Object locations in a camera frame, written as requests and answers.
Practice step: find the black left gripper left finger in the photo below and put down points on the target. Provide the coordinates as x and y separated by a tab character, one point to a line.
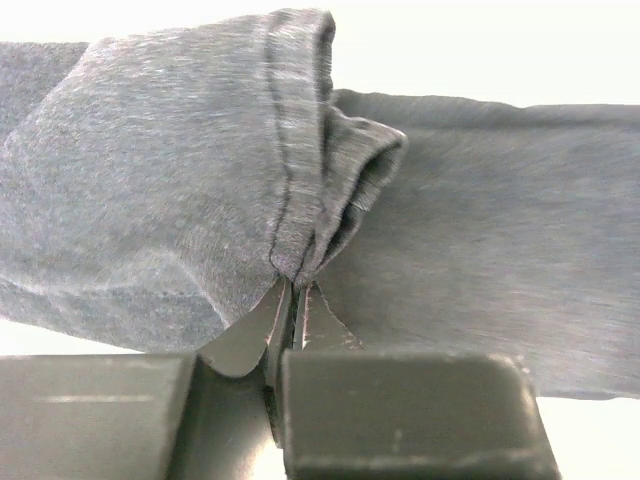
203	415

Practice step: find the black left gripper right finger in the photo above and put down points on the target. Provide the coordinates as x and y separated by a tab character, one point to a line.
353	413

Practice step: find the black trousers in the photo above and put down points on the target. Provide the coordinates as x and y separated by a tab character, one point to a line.
155	186

